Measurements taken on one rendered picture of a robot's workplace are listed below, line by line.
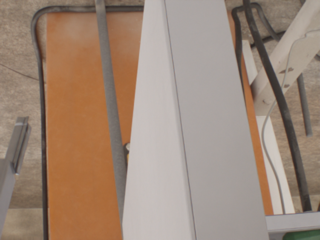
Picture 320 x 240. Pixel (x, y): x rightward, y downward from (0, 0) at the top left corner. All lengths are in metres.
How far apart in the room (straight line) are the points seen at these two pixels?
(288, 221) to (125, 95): 0.67
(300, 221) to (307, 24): 0.52
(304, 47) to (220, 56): 0.95
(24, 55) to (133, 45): 0.35
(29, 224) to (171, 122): 2.72
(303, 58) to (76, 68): 0.50
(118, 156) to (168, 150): 0.79
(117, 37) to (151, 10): 1.07
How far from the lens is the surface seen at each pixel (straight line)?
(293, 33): 1.09
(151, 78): 0.20
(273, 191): 1.31
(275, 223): 0.59
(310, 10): 1.03
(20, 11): 1.30
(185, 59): 0.15
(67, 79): 1.20
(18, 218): 2.88
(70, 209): 1.08
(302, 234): 0.67
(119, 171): 0.93
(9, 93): 1.66
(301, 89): 1.59
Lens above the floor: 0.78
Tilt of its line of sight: 24 degrees down
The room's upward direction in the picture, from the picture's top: 173 degrees clockwise
